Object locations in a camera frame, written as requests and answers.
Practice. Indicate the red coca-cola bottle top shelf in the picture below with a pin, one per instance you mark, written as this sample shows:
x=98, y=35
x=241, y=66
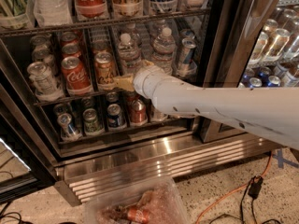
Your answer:
x=90, y=8

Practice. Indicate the red coca-cola can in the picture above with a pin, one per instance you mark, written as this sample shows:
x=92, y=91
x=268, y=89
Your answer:
x=71, y=50
x=76, y=77

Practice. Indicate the red can in bin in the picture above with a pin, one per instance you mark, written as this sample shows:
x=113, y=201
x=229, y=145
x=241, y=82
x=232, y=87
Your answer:
x=138, y=215

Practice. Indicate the red coca-cola can front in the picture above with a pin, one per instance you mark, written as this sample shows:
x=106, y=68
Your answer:
x=76, y=77

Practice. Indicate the blue white slim can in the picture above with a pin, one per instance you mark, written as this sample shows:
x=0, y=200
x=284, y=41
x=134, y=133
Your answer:
x=186, y=51

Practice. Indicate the blue pepsi can right fridge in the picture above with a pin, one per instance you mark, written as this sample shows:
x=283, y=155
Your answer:
x=273, y=81

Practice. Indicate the red can bottom shelf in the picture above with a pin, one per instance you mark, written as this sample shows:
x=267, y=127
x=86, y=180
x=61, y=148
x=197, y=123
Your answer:
x=138, y=114

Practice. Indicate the steel fridge door frame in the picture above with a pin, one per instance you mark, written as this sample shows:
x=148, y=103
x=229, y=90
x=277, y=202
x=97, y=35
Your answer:
x=236, y=34

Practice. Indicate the blue can bottom shelf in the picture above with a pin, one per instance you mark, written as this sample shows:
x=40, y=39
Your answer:
x=115, y=117

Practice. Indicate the white bottle top shelf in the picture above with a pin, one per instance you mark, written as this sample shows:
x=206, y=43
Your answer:
x=52, y=12

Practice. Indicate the black power adapter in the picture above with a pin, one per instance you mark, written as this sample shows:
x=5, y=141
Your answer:
x=255, y=187

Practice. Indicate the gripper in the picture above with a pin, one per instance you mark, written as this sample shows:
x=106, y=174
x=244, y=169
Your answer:
x=142, y=79

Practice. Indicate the clear plastic bin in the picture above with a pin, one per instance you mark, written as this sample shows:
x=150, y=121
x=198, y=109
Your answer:
x=159, y=196

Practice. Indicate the blue white can bottom left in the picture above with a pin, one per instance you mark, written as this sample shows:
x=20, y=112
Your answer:
x=69, y=131

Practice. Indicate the clear water bottle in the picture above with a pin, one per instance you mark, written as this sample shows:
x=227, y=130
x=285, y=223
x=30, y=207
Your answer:
x=129, y=53
x=164, y=47

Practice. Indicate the green can bottom shelf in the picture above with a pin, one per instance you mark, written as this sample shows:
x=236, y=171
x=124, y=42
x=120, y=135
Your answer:
x=92, y=124

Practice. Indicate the orange soda can front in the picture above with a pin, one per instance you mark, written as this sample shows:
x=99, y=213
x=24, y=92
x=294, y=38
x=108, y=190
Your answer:
x=105, y=70

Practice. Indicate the white silver can front left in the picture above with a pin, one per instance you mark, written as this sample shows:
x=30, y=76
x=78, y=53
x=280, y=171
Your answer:
x=47, y=87

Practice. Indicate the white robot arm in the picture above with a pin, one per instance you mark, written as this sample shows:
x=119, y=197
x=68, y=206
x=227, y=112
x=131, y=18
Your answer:
x=271, y=113

